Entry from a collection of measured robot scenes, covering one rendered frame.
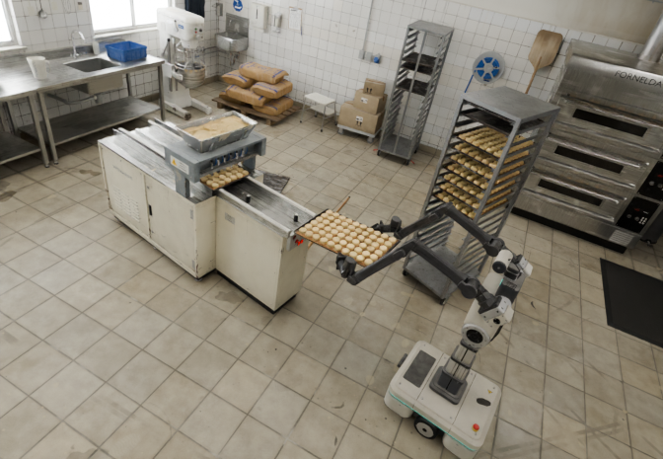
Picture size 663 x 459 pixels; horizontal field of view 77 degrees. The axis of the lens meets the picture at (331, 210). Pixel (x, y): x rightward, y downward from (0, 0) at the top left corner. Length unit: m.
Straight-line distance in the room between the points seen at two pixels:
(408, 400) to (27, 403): 2.36
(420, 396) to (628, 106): 3.72
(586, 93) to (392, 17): 2.79
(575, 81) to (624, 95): 0.47
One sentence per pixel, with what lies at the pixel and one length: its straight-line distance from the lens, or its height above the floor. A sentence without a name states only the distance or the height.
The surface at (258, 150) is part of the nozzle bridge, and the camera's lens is 3.51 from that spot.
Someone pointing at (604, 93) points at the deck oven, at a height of 1.69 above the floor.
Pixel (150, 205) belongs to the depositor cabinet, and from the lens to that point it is 3.80.
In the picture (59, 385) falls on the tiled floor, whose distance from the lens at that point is 3.36.
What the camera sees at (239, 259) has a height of 0.37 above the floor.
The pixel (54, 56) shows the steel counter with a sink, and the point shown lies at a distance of 6.10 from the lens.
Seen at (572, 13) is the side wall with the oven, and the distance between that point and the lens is 6.20.
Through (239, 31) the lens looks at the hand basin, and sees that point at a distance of 7.84.
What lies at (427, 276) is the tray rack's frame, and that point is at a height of 0.15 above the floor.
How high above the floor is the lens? 2.66
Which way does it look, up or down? 34 degrees down
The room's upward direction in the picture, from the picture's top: 11 degrees clockwise
